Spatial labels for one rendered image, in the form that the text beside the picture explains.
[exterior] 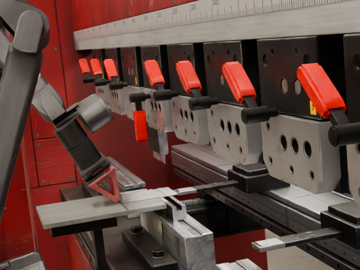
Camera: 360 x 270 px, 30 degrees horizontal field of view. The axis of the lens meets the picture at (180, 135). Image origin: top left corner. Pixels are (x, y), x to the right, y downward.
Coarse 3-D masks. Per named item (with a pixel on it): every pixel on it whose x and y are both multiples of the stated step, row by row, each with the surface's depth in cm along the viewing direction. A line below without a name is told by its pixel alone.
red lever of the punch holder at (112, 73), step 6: (108, 60) 157; (108, 66) 156; (114, 66) 156; (108, 72) 155; (114, 72) 154; (108, 78) 155; (114, 78) 154; (114, 84) 152; (120, 84) 152; (126, 84) 153
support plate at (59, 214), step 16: (128, 192) 159; (48, 208) 151; (64, 208) 149; (80, 208) 148; (96, 208) 146; (112, 208) 145; (128, 208) 144; (144, 208) 143; (160, 208) 144; (48, 224) 137; (64, 224) 138
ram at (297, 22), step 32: (96, 0) 178; (128, 0) 143; (160, 0) 119; (192, 0) 102; (352, 0) 60; (160, 32) 122; (192, 32) 104; (224, 32) 91; (256, 32) 81; (288, 32) 73; (320, 32) 66; (352, 32) 60
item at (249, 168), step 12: (240, 168) 157; (252, 168) 156; (264, 168) 154; (228, 180) 163; (240, 180) 155; (252, 180) 152; (264, 180) 153; (276, 180) 154; (180, 192) 152; (192, 192) 153; (252, 192) 153
